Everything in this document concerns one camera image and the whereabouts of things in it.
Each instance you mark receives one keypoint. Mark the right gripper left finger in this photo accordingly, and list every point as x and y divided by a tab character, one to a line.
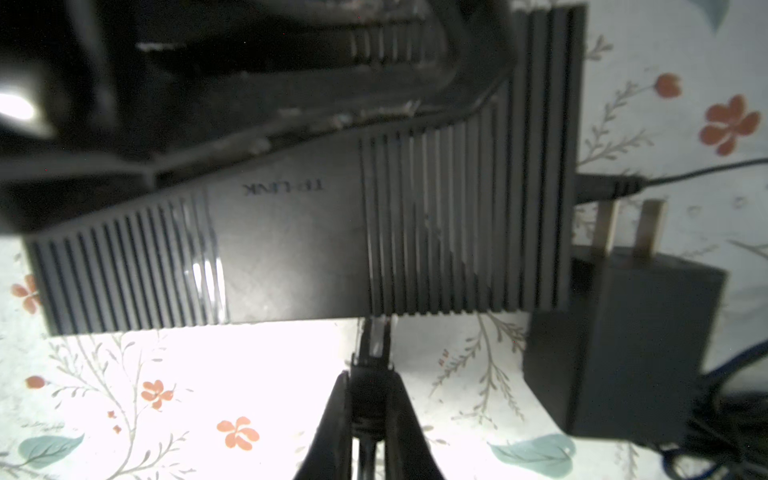
330	452

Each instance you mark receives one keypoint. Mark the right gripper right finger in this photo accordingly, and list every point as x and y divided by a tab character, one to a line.
407	453

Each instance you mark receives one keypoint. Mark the black power adapter with cord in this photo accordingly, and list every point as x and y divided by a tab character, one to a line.
623	359

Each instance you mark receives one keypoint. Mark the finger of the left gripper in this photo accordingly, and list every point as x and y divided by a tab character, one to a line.
172	90

